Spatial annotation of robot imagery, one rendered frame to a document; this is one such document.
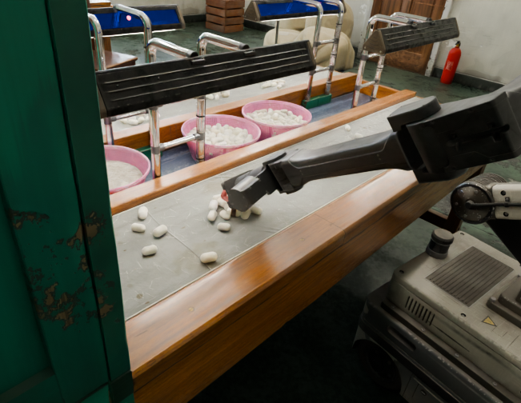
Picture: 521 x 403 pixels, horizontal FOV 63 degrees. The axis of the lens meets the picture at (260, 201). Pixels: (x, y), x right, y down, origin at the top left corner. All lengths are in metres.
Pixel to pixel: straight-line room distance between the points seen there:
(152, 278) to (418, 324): 0.87
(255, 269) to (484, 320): 0.75
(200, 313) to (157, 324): 0.08
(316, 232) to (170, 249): 0.33
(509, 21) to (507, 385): 4.68
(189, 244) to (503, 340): 0.88
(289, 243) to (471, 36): 4.99
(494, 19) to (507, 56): 0.42
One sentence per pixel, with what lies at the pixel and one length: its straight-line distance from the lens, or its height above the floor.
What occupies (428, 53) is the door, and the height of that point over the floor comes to 0.26.
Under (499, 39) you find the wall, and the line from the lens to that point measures 5.68.
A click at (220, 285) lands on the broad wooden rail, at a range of 0.83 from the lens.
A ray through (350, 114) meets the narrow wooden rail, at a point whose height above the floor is 0.76.
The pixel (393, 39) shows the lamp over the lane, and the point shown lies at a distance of 1.56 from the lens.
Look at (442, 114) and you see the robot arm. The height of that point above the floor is 1.17.
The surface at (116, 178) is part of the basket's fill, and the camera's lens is 1.25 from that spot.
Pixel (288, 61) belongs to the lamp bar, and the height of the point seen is 1.08.
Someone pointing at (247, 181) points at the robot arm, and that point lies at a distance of 0.91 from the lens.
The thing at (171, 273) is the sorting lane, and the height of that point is 0.74.
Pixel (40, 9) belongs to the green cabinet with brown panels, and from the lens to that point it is 0.37.
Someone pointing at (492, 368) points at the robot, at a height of 0.39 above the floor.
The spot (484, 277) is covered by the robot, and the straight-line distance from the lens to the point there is 1.54.
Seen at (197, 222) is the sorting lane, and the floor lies 0.74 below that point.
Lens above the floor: 1.34
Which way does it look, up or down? 32 degrees down
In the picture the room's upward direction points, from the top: 6 degrees clockwise
